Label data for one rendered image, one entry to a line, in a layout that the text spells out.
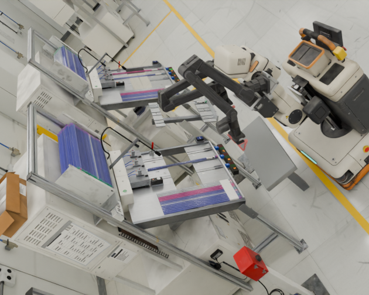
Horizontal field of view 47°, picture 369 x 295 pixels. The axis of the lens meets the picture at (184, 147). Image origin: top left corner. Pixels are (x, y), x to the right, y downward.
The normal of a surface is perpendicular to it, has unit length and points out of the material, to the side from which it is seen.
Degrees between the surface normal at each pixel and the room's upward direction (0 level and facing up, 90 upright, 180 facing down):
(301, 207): 0
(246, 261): 0
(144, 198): 43
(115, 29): 90
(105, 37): 90
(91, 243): 91
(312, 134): 0
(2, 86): 90
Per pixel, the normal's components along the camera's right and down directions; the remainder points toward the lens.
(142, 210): 0.00, -0.82
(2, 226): -0.24, 0.03
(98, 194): 0.28, 0.55
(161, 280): -0.66, -0.48
